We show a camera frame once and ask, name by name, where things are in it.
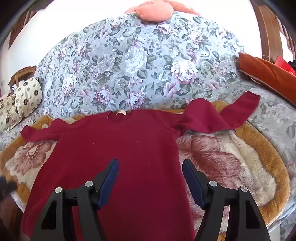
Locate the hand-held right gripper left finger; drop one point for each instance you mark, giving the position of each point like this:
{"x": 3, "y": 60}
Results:
{"x": 108, "y": 183}

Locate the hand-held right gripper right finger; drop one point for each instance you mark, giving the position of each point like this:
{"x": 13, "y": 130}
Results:
{"x": 192, "y": 183}

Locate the dark red sweater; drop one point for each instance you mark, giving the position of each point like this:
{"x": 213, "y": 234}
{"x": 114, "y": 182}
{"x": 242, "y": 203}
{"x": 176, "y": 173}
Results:
{"x": 138, "y": 143}

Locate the fleece blanket with orange border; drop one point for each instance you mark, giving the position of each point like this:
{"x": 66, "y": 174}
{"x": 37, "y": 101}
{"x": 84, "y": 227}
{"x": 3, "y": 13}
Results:
{"x": 231, "y": 157}

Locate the cream patterned cushion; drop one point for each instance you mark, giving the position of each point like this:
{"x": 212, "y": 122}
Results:
{"x": 27, "y": 97}
{"x": 5, "y": 111}

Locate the orange velvet cushion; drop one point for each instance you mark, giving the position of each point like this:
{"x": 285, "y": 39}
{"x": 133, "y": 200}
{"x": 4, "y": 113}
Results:
{"x": 272, "y": 74}

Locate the wooden chair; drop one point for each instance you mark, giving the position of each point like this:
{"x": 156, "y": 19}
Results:
{"x": 23, "y": 70}

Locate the red cloth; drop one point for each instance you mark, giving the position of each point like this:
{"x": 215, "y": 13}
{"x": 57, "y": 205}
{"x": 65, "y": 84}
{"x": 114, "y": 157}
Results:
{"x": 284, "y": 64}

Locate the pink plush pillow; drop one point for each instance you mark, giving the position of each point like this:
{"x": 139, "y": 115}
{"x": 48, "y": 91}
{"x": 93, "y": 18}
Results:
{"x": 157, "y": 11}

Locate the wooden door frame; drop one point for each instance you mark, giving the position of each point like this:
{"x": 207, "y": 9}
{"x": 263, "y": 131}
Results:
{"x": 268, "y": 30}

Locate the dark wooden window frame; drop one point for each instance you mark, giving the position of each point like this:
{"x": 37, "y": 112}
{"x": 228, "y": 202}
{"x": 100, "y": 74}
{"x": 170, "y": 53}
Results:
{"x": 20, "y": 25}

